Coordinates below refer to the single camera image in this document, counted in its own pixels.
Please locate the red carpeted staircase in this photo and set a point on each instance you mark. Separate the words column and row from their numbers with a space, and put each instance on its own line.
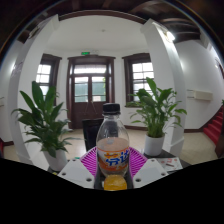
column 215, row 128

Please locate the black chair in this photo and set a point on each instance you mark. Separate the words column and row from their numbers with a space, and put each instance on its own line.
column 89, row 133

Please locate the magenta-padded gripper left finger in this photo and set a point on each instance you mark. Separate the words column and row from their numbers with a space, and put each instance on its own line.
column 78, row 171

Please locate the orange drink bottle black cap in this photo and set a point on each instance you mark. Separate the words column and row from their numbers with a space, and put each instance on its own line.
column 111, row 146

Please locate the white wall radiator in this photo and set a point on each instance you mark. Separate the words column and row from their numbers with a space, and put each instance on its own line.
column 203, row 95

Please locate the dark wooden framed window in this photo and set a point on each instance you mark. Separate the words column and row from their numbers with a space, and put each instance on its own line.
column 43, row 73
column 141, row 71

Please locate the potted plant white pot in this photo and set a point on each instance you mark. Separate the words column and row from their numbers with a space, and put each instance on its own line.
column 56, row 160
column 154, row 145

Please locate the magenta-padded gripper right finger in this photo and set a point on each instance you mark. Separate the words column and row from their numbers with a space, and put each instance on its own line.
column 146, row 170

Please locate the green exit sign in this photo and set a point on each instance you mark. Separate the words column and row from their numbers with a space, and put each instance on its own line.
column 85, row 53

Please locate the dark wooden double door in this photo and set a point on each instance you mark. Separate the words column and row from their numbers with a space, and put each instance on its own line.
column 90, row 110

